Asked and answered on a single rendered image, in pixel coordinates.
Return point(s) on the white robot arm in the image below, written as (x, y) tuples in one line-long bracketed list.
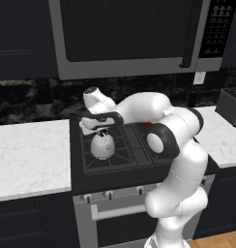
[(184, 161)]

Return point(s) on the dark grey toaster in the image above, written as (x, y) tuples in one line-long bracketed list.
[(230, 106)]

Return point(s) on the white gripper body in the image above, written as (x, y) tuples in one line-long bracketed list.
[(90, 125)]

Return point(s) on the grey oven door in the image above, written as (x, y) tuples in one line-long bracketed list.
[(123, 229)]

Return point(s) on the grey microwave oven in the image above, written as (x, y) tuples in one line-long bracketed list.
[(123, 32)]

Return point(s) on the black stove hob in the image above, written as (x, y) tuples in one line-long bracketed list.
[(129, 168)]

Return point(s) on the white wall socket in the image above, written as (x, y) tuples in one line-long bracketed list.
[(199, 78)]

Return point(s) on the dark base cupboard run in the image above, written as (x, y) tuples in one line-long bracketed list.
[(33, 223)]

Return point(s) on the dark wall cupboard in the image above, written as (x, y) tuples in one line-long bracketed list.
[(232, 35), (23, 38)]

